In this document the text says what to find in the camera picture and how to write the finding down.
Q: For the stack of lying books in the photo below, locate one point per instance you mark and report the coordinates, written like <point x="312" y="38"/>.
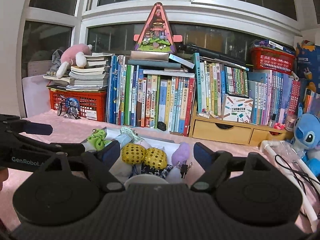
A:
<point x="93" y="77"/>

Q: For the pink tablecloth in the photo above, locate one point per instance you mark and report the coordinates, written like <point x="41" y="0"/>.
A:
<point x="71" y="194"/>

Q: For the white paper cup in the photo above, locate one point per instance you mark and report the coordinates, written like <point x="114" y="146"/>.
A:
<point x="144" y="179"/>

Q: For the purple fluffy soft object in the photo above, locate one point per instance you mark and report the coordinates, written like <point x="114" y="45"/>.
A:
<point x="181" y="155"/>

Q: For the blue Stitch plush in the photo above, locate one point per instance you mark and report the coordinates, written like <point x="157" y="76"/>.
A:
<point x="305" y="139"/>

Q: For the white tube stand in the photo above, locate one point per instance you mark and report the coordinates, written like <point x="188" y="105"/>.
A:
<point x="291" y="164"/>

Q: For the person's hand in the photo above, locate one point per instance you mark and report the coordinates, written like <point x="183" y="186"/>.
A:
<point x="4" y="174"/>

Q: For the right row of books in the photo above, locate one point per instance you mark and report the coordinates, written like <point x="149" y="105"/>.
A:
<point x="275" y="95"/>

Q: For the label printer box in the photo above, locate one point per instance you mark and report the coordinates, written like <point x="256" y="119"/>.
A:
<point x="236" y="109"/>

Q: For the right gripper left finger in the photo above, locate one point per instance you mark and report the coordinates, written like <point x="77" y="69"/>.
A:
<point x="98" y="165"/>

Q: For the triangular pink toy house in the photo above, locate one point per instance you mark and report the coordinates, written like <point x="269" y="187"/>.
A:
<point x="156" y="35"/>

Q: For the red plastic crate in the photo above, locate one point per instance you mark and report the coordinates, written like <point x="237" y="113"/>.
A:
<point x="91" y="105"/>

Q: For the wooden drawer organizer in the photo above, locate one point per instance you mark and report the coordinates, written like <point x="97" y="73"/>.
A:
<point x="214" y="129"/>

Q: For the red plastic basket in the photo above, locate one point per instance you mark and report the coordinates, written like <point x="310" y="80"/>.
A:
<point x="265" y="58"/>

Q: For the black binder clip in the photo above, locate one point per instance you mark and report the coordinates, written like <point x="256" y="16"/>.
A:
<point x="184" y="168"/>

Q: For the green striped cloth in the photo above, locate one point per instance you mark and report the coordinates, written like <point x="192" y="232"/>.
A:
<point x="131" y="133"/>

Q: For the row of upright books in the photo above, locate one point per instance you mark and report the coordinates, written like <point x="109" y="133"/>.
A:
<point x="148" y="87"/>

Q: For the green scrunchie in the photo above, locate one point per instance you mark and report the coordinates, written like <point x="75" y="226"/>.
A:
<point x="98" y="139"/>

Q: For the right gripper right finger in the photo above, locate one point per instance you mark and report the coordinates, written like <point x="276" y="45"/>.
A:
<point x="214" y="165"/>

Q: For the miniature bicycle model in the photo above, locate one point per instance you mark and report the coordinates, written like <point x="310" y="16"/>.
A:
<point x="68" y="108"/>

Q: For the black patterned cloth pouch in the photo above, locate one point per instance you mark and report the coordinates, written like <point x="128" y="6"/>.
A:
<point x="145" y="169"/>

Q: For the grey cardboard box tray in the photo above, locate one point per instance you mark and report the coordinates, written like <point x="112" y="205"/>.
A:
<point x="122" y="171"/>

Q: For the small black box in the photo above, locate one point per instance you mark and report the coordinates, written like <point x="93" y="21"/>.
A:
<point x="161" y="126"/>

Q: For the pink plush toy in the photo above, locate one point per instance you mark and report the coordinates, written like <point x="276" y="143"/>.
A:
<point x="74" y="56"/>

